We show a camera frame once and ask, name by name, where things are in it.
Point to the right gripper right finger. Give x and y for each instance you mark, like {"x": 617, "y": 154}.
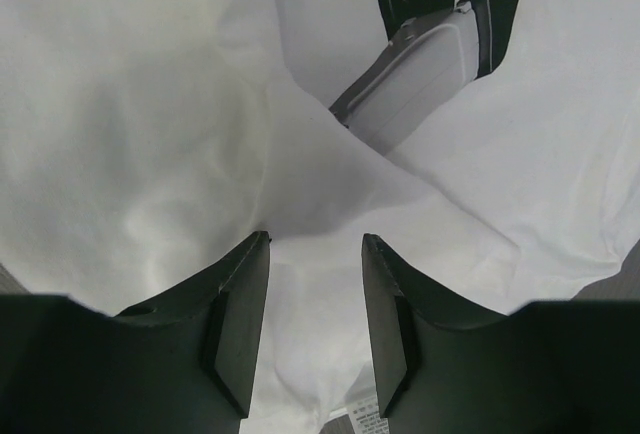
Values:
{"x": 437, "y": 354}

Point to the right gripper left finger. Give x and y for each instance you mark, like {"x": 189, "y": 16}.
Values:
{"x": 231, "y": 295}

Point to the white robot-print t-shirt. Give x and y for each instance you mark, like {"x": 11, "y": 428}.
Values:
{"x": 141, "y": 140}

